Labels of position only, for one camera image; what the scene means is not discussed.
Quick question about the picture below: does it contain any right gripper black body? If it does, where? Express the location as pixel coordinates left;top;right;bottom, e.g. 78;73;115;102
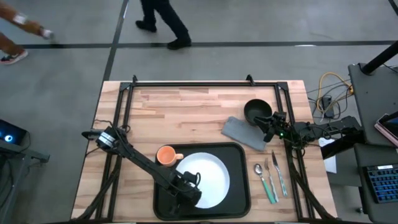
264;111;292;143

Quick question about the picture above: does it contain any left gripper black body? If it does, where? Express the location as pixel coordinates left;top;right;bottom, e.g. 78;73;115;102
166;170;203;203

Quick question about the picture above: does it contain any black bowl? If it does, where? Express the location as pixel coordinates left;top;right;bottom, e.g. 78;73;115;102
243;98;274;127

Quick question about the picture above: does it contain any grey cloth napkin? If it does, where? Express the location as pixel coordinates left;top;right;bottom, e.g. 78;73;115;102
221;116;268;152

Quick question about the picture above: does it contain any white round plate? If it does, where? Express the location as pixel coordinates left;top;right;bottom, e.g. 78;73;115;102
175;152;231;210

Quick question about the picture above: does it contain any peach ceramic mug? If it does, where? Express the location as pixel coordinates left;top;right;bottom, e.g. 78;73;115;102
155;145;185;167

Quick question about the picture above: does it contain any spoon with green handle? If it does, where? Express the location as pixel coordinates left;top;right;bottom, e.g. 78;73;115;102
254;163;277;205

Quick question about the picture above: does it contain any knife with pale handle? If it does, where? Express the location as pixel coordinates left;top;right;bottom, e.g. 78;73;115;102
271;150;289;198

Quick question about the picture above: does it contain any fork with pale handle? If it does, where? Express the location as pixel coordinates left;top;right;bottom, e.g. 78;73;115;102
264;157;280;203

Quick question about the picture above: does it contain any black plastic serving tray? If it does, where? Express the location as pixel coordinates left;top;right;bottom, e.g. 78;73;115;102
152;142;252;222

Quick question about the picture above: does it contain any black power adapter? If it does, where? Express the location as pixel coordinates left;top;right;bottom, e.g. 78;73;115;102
322;95;335;119

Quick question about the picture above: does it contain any white paper sheet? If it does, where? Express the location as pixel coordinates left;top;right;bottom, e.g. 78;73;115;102
317;136;338;174

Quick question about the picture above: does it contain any grey side desk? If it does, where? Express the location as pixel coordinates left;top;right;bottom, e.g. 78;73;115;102
348;63;398;147

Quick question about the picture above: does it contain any pink-cased tablet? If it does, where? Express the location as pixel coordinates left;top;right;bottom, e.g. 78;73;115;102
374;111;398;147

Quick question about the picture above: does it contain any backlit keyboard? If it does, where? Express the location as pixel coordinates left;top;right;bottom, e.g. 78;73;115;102
363;164;398;205

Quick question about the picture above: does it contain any black pole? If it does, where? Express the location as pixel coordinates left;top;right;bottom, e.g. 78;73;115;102
360;40;398;75

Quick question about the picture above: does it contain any person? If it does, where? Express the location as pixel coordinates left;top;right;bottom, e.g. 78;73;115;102
135;0;193;50
0;0;57;65

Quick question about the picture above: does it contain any grey metal stand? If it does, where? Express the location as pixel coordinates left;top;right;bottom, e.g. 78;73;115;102
0;139;50;164

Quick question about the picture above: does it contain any black box with blue light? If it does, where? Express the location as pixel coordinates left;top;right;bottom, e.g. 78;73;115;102
0;119;27;146

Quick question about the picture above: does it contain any yellow cable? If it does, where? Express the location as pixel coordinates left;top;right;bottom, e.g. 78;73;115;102
316;72;354;114

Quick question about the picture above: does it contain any black aluminium table frame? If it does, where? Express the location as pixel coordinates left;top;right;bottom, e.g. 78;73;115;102
71;74;340;224

